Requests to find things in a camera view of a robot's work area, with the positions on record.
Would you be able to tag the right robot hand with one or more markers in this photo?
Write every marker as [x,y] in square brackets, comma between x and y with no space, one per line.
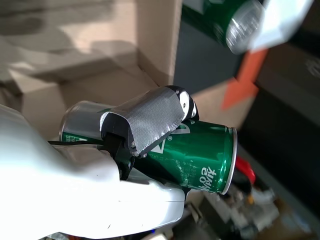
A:
[62,195]

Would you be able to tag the green cider can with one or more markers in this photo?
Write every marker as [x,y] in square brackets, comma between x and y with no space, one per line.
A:
[215,15]
[200,160]

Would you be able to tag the open cardboard box grey tape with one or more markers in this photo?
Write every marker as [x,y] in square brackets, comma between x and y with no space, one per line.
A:
[155,37]

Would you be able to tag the orange flat panel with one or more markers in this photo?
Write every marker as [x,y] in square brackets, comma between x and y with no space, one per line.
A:
[245,80]

